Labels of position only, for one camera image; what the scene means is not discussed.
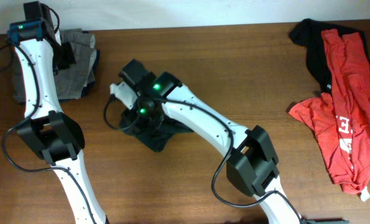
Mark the dark green t-shirt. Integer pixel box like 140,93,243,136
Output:
119,109,193,152

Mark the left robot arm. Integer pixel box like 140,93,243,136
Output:
7,1,108,224

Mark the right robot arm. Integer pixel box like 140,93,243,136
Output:
109,60,303,223

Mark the folded grey-brown garment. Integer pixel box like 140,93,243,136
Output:
11,29,100,105

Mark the black garment under red shirt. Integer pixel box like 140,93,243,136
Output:
289,18,370,138

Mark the red t-shirt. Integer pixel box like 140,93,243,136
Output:
289,29,370,202

